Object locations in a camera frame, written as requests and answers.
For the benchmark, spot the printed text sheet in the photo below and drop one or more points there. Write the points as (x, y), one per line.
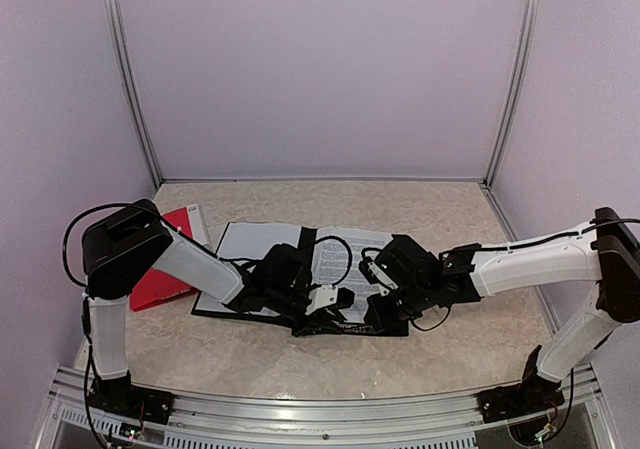
(330, 265)

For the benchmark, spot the aluminium front rail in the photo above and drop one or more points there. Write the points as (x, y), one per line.
(453, 419)

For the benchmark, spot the aluminium frame post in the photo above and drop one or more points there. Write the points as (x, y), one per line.
(516, 82)
(118, 35)

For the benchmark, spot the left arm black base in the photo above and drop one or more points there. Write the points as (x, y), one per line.
(121, 397)

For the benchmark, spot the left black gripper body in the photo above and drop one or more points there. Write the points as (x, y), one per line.
(279, 297)

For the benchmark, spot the left aluminium frame post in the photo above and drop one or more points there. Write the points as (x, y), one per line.
(118, 35)

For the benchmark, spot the black folder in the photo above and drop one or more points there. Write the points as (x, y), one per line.
(308, 236)

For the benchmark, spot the right aluminium frame post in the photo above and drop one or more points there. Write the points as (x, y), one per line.
(516, 82)

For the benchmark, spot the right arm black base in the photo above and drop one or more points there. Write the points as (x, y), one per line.
(532, 394)

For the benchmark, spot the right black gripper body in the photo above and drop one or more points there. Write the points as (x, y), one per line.
(414, 301)

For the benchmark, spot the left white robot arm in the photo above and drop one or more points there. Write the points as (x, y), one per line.
(137, 257)

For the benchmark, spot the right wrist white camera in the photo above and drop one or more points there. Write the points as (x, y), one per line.
(376, 276)

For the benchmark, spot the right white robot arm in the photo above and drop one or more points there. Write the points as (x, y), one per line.
(600, 255)

